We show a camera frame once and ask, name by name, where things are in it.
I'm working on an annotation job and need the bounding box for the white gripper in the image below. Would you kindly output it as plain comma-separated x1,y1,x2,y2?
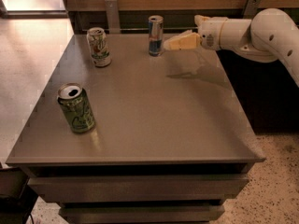
164,15,223,50

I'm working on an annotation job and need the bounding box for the blue silver redbull can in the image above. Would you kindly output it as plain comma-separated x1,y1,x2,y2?
149,15,164,56

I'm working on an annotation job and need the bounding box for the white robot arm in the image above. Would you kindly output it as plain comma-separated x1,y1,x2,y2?
164,8,299,86

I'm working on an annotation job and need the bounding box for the white 7up can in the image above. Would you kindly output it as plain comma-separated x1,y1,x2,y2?
87,27,111,67

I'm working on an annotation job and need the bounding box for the green soda can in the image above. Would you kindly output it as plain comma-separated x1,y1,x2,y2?
57,83,95,133

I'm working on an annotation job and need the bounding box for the grey drawer cabinet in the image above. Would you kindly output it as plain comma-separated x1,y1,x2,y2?
5,33,266,224

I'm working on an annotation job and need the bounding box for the upper grey drawer front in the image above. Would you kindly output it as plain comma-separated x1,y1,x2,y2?
29,175,249,203

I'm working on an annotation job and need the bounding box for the grey drawer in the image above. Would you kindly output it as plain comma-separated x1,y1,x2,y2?
29,175,249,203
59,205,224,224

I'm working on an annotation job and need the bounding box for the lower grey drawer front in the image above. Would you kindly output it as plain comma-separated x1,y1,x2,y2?
59,205,224,224

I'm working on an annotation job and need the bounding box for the black object at floor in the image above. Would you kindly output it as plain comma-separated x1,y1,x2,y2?
0,168,37,224

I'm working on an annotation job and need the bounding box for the right metal wall bracket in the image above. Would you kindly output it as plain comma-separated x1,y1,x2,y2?
242,0,262,19

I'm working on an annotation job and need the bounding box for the metal wall bracket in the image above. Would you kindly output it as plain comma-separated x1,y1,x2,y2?
242,0,262,19
105,0,121,34

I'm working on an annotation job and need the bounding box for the left metal wall bracket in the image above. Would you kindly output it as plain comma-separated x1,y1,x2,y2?
105,0,121,34

